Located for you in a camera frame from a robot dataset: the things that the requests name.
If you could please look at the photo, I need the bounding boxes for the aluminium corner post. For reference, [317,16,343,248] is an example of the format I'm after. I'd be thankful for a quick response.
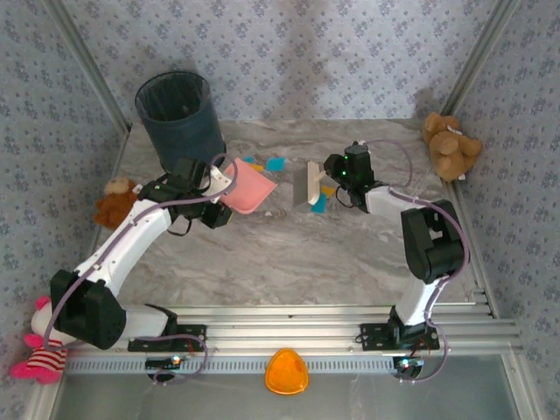
[439,0,522,116]
[43,0,133,135]

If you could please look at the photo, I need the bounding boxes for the light brown teddy bear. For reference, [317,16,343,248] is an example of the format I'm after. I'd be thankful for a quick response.
[421,111,484,183]

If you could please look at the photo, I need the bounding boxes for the orange triangular plastic dish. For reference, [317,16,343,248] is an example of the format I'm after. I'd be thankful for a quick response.
[264,347,310,397]

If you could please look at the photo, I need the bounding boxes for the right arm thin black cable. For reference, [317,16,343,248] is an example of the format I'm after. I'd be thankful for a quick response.
[332,188,356,210]

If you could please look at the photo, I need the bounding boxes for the pink white plush doll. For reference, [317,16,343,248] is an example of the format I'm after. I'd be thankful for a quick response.
[9,296,71,386]

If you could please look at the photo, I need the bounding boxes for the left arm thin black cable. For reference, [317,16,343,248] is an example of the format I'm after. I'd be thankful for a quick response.
[164,213,194,238]

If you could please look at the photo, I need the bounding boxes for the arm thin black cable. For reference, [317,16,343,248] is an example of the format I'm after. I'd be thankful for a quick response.
[164,213,194,238]
[332,188,356,210]

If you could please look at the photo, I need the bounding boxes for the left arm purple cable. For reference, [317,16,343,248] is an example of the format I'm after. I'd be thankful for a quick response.
[43,152,240,389]

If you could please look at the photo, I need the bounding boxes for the dark brown teddy bear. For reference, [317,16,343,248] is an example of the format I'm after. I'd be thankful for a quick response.
[94,177,142,232]

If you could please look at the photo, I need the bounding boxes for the aluminium rail frame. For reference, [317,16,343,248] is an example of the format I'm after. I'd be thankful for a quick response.
[69,304,524,356]

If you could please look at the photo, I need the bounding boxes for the pink plastic dustpan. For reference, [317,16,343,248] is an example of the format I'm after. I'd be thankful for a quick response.
[218,157,279,216]

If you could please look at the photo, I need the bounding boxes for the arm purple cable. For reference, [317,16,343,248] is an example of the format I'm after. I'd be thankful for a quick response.
[43,152,240,389]
[362,137,472,386]

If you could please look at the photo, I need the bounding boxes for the dark blue trash bin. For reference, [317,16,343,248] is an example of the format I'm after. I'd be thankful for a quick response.
[134,72,228,175]

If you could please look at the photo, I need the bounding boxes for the grey slotted cable duct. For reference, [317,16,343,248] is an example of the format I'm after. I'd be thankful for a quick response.
[63,356,397,376]

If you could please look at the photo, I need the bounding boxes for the cream hand brush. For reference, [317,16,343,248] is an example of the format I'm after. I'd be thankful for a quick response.
[291,160,328,214]

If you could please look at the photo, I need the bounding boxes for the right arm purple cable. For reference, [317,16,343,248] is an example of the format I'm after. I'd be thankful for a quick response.
[362,137,472,386]

